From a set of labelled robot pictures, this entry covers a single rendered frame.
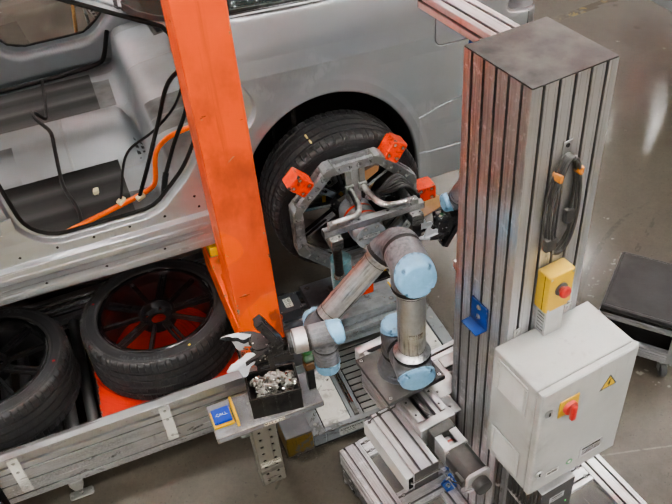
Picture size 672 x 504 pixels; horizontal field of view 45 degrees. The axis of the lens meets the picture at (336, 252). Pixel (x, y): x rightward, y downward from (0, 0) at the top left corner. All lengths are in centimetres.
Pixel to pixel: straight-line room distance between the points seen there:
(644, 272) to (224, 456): 206
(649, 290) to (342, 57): 172
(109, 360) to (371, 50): 163
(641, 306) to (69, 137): 271
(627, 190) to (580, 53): 306
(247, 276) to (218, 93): 74
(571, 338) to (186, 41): 136
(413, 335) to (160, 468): 163
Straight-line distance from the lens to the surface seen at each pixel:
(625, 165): 516
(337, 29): 311
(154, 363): 336
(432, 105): 346
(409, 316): 233
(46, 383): 345
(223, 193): 264
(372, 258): 233
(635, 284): 385
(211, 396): 340
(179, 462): 366
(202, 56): 239
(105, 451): 349
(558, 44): 198
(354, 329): 378
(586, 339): 234
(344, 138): 319
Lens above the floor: 293
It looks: 41 degrees down
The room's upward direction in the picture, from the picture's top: 6 degrees counter-clockwise
